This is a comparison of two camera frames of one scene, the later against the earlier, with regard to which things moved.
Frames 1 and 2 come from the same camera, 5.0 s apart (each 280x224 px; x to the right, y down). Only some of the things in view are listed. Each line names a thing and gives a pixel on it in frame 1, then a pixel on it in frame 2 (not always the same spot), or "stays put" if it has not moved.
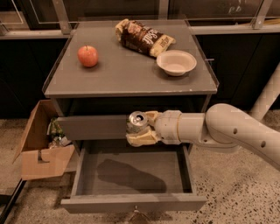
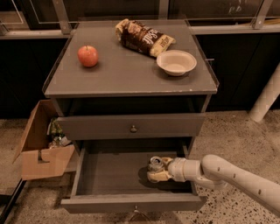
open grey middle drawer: [112, 176] stays put
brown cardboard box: [38, 160] stays put
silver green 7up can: [136, 121] to [155, 164]
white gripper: [166, 126] to [176, 169]
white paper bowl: [176, 62] stays put
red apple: [88, 55] stays put
